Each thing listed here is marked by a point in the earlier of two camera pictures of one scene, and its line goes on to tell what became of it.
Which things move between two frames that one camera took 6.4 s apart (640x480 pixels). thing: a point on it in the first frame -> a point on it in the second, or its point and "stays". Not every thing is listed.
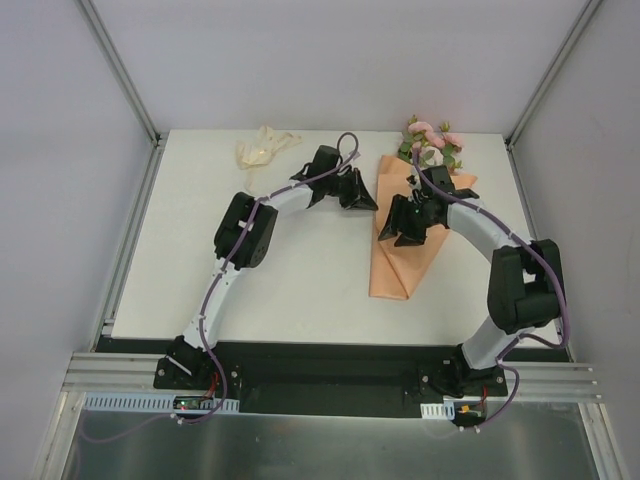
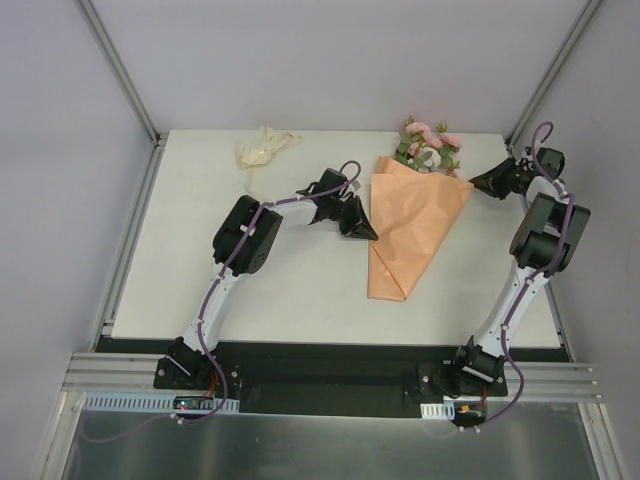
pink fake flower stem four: (430, 156) stays
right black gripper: (415, 215) -> (507, 178)
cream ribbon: (257, 153) stays
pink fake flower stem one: (451, 146) stays
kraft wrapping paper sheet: (396, 269) stays
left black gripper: (348, 186) -> (343, 211)
